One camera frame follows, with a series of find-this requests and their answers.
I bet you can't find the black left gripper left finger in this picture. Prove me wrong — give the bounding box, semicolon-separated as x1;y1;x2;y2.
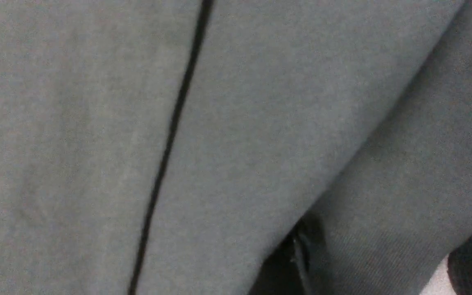
249;217;327;295

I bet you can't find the gray long-sleeve top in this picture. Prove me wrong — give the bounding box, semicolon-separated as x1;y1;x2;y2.
0;0;472;295

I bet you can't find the pink grid table mat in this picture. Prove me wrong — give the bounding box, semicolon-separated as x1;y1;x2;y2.
421;253;456;295

